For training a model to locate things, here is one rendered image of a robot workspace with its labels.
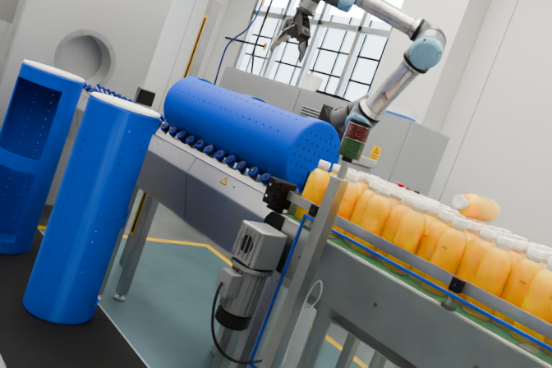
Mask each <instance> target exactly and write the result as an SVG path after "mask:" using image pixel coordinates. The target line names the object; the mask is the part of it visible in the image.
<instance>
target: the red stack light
mask: <svg viewBox="0 0 552 368"><path fill-rule="evenodd" d="M370 132H371V129H369V128H366V127H363V126H360V125H357V124H355V123H352V122H348V124H347V129H346V130H345V132H344V136H346V137H349V138H352V139H354V140H358V141H360V142H363V143H366V142H367V140H368V138H369V134H370Z"/></svg>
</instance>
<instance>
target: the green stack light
mask: <svg viewBox="0 0 552 368"><path fill-rule="evenodd" d="M365 146H366V144H364V143H362V142H360V141H357V140H353V139H351V138H348V137H346V136H343V138H342V141H341V143H340V146H339V148H338V152H337V153H338V154H341V155H342V156H345V157H348V158H350V159H354V160H356V161H360V159H361V155H362V153H363V150H364V148H365Z"/></svg>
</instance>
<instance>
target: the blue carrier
mask: <svg viewBox="0 0 552 368"><path fill-rule="evenodd" d="M163 113H164V117H165V120H166V122H167V123H168V124H169V125H170V127H171V128H172V127H176V128H177V129H178V133H179V132H181V131H185V132H186V134H187V136H186V137H189V136H194V137H195V142H197V141H199V140H203V141H204V142H205V147H207V146H209V145H213V146H214V148H215V151H214V152H217V151H219V150H223V151H224V152H225V156H224V157H226V158H227V157H228V156H231V155H233V156H235V158H236V163H239V162H241V161H245V162H246V163H247V168H249V169H250V168H253V167H257V168H258V169H259V170H260V173H259V174H260V175H263V174H265V173H269V174H270V175H271V176H272V177H278V178H282V179H285V180H287V181H289V182H291V183H293V184H295V185H297V188H298V190H299V192H300V193H302V192H303V191H302V187H303V186H304V183H305V180H306V177H307V174H308V172H310V171H313V170H314V169H316V168H318V165H319V162H320V160H324V161H326V162H329V163H331V165H330V168H329V170H328V173H330V172H332V170H331V169H333V165H334V163H335V164H338V160H339V155H340V154H338V153H337V152H338V148H339V146H340V140H339V137H338V133H337V132H336V130H335V129H334V127H333V126H332V125H330V124H329V123H327V122H324V121H321V120H319V119H317V118H314V117H303V116H301V115H298V114H295V113H291V112H289V111H287V110H284V109H281V108H277V107H275V106H273V105H270V104H267V103H266V102H265V101H264V100H262V99H258V98H256V97H254V96H251V95H248V94H238V93H236V92H233V91H231V90H226V89H224V88H222V87H219V86H216V85H213V84H212V83H211V82H209V81H208V80H205V79H202V78H199V77H196V76H188V77H185V78H182V79H180V80H179V81H177V82H176V83H175V84H174V85H173V86H172V87H171V88H170V90H169V91H168V93H167V95H166V98H165V100H164V105H163Z"/></svg>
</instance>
